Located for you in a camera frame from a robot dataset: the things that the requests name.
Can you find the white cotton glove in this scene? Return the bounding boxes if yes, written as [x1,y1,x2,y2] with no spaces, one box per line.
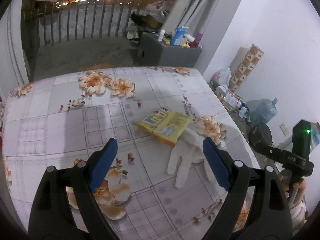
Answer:
[167,128,215,189]

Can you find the yellow snack bag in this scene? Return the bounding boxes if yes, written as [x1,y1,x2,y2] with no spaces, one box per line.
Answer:
[134,108,192,147]

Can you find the pile of paper trash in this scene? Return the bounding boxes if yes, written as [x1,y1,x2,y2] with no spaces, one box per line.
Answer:
[215,86,251,123]

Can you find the person right hand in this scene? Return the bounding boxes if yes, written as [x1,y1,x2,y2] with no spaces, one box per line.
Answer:
[278,173,306,204]

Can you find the blue jug on dispenser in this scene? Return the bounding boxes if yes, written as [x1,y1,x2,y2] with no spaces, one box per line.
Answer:
[310,122,320,152]

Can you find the empty blue water jug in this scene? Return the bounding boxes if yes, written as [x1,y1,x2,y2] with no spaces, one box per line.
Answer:
[249,98,278,126]

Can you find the floral bed sheet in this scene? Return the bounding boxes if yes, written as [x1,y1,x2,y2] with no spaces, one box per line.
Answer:
[3,67,258,239]

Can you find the white plastic bag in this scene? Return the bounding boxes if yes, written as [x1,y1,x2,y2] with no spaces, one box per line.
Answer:
[210,68,232,88]

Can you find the patterned tall cardboard box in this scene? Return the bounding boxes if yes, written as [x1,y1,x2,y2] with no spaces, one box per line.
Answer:
[228,44,264,92]

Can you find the purple cup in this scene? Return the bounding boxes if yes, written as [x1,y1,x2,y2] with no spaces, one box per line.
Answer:
[193,33,203,47]

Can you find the blue detergent bottle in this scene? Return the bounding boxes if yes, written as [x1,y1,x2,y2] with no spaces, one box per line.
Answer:
[170,26,185,46]

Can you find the grey storage cabinet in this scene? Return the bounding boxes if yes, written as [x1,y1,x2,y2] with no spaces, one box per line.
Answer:
[136,33,202,68]

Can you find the white small bottle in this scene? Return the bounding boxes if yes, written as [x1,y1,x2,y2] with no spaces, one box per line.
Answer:
[157,29,165,42]

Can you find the grey curtain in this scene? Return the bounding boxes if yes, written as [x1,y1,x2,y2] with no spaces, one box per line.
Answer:
[162,0,219,34]

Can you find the balcony metal railing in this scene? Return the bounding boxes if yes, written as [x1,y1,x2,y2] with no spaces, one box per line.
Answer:
[22,0,162,47]

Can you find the wall power socket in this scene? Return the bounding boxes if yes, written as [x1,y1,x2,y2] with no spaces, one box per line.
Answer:
[280,123,290,136]

